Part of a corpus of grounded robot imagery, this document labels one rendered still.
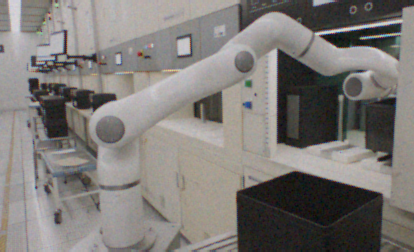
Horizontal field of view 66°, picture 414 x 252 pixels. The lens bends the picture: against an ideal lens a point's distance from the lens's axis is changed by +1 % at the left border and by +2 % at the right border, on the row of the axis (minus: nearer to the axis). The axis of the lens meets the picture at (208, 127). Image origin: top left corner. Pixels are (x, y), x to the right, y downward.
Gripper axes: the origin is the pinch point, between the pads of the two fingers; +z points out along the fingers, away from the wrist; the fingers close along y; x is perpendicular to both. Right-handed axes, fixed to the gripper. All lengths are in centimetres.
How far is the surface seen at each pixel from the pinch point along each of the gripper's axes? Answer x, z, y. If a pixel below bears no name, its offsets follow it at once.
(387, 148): -23.6, -8.5, -1.8
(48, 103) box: -27, -96, -396
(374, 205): -28, -49, 19
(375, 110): -10.0, -9.4, -6.6
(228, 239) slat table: -44, -73, -10
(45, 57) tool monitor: 37, -86, -506
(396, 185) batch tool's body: -26.3, -35.1, 16.9
